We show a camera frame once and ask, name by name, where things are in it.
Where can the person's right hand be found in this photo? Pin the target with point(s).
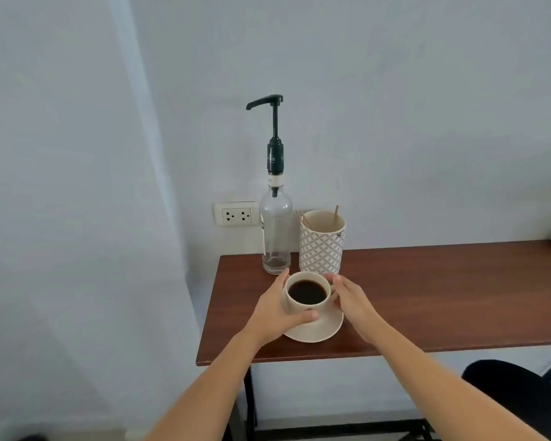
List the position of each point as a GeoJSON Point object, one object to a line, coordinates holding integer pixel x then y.
{"type": "Point", "coordinates": [358, 307]}

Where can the glass syrup bottle black pump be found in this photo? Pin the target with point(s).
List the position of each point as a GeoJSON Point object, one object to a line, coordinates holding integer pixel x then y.
{"type": "Point", "coordinates": [275, 234]}

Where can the black metal table frame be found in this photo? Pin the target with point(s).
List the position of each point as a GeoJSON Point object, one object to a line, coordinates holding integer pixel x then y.
{"type": "Point", "coordinates": [250, 399]}

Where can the person's right forearm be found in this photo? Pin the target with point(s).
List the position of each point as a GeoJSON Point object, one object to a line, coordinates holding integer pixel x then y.
{"type": "Point", "coordinates": [441, 390]}

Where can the wooden stirrer stick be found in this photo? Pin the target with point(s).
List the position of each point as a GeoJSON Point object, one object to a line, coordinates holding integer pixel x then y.
{"type": "Point", "coordinates": [304, 219]}
{"type": "Point", "coordinates": [300, 216]}
{"type": "Point", "coordinates": [336, 214]}

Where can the white wall socket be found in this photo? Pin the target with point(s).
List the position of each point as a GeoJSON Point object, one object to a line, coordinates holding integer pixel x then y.
{"type": "Point", "coordinates": [236, 214]}

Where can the white saucer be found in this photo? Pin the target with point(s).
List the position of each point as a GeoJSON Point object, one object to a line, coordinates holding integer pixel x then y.
{"type": "Point", "coordinates": [317, 330]}

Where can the person's left hand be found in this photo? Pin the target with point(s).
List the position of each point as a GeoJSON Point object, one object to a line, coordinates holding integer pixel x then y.
{"type": "Point", "coordinates": [268, 316]}

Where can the person's left forearm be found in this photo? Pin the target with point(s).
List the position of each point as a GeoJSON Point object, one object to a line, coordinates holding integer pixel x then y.
{"type": "Point", "coordinates": [206, 395]}

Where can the white patterned stirrer holder cup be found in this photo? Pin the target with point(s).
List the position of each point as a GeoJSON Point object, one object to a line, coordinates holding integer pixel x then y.
{"type": "Point", "coordinates": [321, 252]}

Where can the brown wooden table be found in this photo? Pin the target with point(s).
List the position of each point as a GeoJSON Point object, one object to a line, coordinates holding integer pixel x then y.
{"type": "Point", "coordinates": [441, 293]}

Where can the white cup of coffee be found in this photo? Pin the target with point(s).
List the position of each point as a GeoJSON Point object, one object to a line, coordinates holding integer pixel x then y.
{"type": "Point", "coordinates": [307, 292]}

